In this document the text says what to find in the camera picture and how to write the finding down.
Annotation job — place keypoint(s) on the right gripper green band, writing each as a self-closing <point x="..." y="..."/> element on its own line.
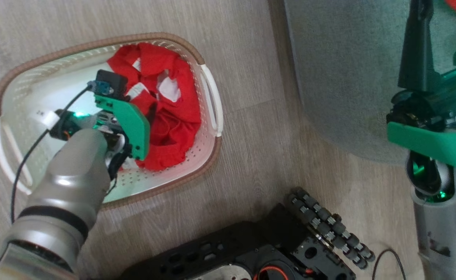
<point x="437" y="144"/>

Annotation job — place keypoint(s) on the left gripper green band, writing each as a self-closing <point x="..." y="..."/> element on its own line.
<point x="132" y="124"/>

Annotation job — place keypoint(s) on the red garment with white patches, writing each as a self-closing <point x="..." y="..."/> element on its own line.
<point x="177" y="116"/>

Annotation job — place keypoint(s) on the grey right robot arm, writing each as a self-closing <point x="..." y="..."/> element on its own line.
<point x="445" y="233"/>

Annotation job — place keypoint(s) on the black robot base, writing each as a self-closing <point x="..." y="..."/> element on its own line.
<point x="251" y="252"/>

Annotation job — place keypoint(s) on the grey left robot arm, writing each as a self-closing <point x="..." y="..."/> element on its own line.
<point x="64" y="186"/>

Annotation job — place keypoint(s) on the white brown-rimmed laundry basket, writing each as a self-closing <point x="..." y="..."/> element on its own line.
<point x="37" y="85"/>

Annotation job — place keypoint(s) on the black roller omni wheel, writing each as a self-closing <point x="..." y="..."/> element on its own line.
<point x="329" y="225"/>

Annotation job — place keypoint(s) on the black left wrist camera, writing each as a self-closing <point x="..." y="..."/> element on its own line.
<point x="111" y="82"/>

